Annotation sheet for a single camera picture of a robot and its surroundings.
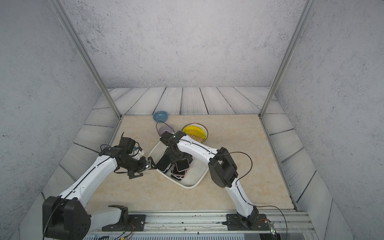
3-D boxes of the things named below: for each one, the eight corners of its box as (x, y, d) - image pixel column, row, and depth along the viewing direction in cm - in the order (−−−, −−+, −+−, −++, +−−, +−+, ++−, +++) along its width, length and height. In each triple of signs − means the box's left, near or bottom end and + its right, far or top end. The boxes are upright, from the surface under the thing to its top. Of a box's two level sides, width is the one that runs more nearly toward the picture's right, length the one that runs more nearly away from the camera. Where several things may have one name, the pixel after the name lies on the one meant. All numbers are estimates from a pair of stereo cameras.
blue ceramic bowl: (153, 123, 119) (152, 119, 116) (155, 113, 126) (154, 109, 123) (167, 123, 119) (166, 119, 116) (168, 113, 126) (167, 109, 123)
